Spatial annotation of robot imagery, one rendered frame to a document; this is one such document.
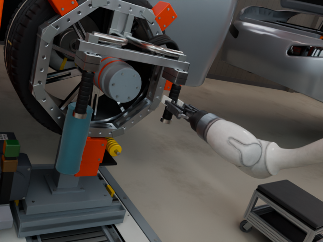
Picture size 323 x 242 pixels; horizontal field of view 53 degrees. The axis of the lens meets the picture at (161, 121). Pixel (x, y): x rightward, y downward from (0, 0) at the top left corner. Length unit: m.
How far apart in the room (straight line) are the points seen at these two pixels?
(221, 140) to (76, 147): 0.53
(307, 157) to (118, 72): 0.64
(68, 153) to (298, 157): 0.76
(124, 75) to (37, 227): 0.79
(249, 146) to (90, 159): 0.72
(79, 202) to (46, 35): 0.78
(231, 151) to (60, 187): 0.95
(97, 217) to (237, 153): 0.92
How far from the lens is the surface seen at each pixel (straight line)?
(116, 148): 1.45
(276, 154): 1.04
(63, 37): 1.72
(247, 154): 0.91
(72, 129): 1.18
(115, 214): 1.69
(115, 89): 1.15
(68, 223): 1.61
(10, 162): 1.05
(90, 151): 1.38
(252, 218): 2.15
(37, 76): 1.21
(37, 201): 1.55
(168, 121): 1.21
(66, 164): 1.24
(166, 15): 1.35
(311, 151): 0.95
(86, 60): 1.00
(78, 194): 1.64
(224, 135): 0.94
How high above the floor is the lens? 1.12
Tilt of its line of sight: 17 degrees down
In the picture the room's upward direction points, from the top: 17 degrees clockwise
